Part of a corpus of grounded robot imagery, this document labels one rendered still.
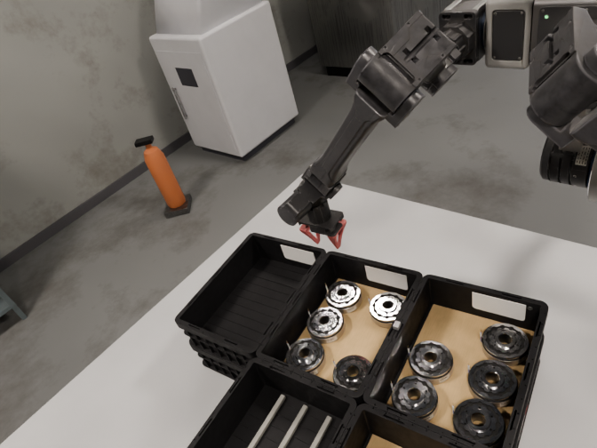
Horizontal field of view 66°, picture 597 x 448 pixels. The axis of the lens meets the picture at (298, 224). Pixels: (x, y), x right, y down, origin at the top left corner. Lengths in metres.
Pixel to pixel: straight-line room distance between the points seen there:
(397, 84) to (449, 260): 1.02
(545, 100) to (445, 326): 0.78
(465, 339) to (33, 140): 3.39
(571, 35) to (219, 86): 3.12
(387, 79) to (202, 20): 2.94
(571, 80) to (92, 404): 1.52
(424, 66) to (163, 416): 1.20
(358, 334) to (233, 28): 2.81
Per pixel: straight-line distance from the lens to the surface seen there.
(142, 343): 1.74
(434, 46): 0.74
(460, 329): 1.30
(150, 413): 1.55
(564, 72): 0.64
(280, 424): 1.22
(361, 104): 0.76
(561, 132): 0.67
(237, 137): 3.78
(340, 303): 1.34
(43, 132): 4.00
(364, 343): 1.28
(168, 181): 3.48
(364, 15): 4.54
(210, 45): 3.57
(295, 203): 1.04
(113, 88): 4.20
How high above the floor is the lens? 1.86
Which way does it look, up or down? 38 degrees down
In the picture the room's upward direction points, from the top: 17 degrees counter-clockwise
